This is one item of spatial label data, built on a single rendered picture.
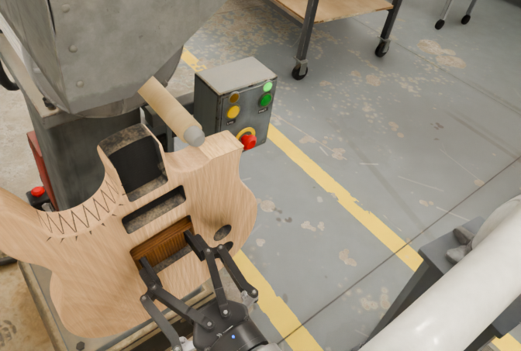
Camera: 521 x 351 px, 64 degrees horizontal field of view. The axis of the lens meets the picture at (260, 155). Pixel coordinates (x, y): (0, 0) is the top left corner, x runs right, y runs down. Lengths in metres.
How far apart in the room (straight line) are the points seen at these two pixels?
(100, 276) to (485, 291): 0.47
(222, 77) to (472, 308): 0.65
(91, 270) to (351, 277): 1.51
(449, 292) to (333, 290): 1.50
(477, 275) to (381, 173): 2.06
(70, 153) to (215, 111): 0.33
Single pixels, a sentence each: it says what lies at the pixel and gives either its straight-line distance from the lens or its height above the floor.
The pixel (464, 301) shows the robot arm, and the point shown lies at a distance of 0.44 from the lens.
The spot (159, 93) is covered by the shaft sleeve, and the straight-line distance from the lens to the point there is 0.59.
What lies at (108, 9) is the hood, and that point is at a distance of 0.33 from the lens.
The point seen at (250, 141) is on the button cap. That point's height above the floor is 0.99.
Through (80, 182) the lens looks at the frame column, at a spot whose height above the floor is 0.85.
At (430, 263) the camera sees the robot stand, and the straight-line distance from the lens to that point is 1.25.
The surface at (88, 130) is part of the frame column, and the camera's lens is 0.96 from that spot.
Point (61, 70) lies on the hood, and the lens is 0.34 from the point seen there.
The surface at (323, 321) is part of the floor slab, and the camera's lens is 1.84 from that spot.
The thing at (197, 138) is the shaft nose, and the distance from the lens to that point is 0.53.
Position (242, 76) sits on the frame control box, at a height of 1.12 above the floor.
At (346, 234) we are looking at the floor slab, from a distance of 2.12.
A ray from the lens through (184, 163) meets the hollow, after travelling 0.58.
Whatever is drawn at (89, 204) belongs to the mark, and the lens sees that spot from 0.57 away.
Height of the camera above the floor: 1.60
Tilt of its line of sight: 42 degrees down
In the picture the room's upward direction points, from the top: 10 degrees clockwise
